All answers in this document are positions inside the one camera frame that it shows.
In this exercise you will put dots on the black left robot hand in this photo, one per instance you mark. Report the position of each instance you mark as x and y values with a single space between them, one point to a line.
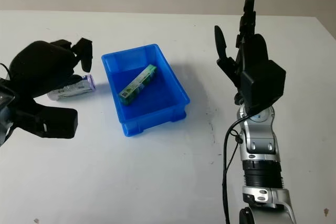
39 66

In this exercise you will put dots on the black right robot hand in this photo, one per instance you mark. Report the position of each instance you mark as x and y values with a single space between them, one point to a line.
253 51

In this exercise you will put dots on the purple white gum canister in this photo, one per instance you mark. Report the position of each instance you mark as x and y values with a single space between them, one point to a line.
74 89

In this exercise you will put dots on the green chewing gum box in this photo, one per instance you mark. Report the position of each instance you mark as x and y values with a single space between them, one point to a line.
137 84

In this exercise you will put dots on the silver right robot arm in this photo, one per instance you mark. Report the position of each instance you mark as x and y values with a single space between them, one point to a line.
262 142

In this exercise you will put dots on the blue plastic tray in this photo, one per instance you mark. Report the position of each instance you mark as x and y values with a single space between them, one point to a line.
155 119

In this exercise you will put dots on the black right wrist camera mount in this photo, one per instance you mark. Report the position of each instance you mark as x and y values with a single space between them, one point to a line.
265 85

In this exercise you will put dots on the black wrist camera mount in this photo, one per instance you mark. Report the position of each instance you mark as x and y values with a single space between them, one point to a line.
265 85
52 121

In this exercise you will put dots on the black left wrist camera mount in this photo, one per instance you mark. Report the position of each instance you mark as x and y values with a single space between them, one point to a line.
52 121

